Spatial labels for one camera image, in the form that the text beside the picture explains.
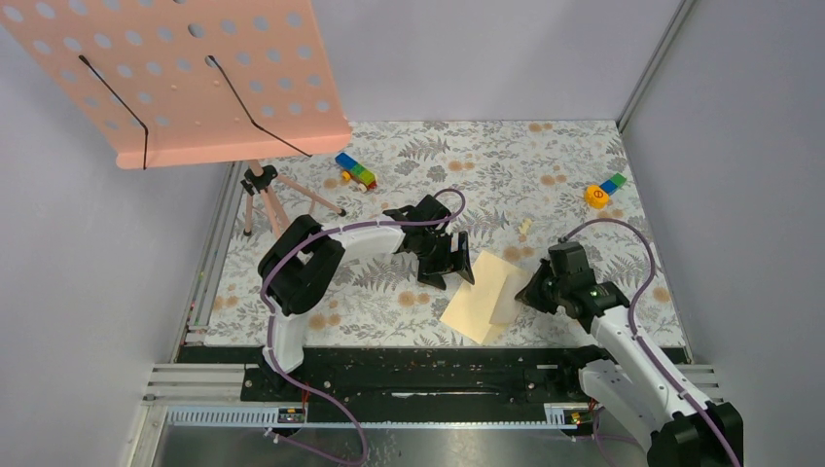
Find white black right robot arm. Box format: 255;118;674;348
516;242;744;466

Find cream envelope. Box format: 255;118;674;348
440;251;527;345

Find aluminium frame rail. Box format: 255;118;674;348
128;360;742;467

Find floral patterned table mat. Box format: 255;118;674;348
204;120;687;349

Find pink tripod music stand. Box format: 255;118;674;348
0;0;353;239

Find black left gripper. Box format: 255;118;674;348
415;232;473;291

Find yellow blue green toy blocks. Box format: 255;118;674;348
584;173;627;209

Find small cream crumb piece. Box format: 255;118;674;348
519;218;533;235

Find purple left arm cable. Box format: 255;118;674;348
259;188;467;467

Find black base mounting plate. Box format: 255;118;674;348
175;345;690;425

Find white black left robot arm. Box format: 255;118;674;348
258;195;475;400

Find multicolour toy block car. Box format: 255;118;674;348
335;152;377;193

